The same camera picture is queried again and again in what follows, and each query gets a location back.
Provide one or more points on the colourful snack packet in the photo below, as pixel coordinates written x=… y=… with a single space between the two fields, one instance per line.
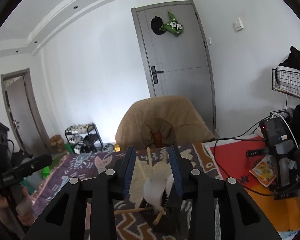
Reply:
x=264 y=171

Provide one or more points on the red orange mat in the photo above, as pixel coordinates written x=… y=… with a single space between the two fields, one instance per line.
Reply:
x=231 y=155

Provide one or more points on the green panda bag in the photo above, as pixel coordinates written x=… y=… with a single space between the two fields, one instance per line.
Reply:
x=173 y=25

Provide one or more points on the white wall switch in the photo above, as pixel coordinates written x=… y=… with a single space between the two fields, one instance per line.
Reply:
x=238 y=24

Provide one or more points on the wooden chopstick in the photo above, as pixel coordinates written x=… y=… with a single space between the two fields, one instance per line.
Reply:
x=162 y=212
x=118 y=212
x=149 y=157
x=145 y=172

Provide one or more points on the grey side door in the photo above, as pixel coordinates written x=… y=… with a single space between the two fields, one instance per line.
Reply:
x=23 y=114

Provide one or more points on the grey room door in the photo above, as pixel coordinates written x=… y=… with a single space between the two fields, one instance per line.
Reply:
x=177 y=64

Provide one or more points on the black hat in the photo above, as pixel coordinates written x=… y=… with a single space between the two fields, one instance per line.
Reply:
x=157 y=26

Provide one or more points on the black shoe rack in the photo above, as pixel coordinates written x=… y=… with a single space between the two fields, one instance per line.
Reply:
x=84 y=138

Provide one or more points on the cardboard box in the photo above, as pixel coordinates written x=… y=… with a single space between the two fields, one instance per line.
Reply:
x=57 y=143

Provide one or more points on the black wire wall basket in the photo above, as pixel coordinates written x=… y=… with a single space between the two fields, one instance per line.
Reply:
x=286 y=80

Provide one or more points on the white plastic spoon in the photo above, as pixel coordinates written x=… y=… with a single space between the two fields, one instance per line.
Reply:
x=169 y=184

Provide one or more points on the white plastic fork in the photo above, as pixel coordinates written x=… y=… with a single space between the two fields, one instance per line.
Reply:
x=153 y=191

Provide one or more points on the tan cushioned chair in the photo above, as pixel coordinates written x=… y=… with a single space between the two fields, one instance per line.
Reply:
x=166 y=120

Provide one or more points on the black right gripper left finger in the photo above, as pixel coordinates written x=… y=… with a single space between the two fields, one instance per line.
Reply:
x=64 y=217

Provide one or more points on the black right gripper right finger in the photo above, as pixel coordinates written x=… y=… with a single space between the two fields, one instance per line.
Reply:
x=239 y=215

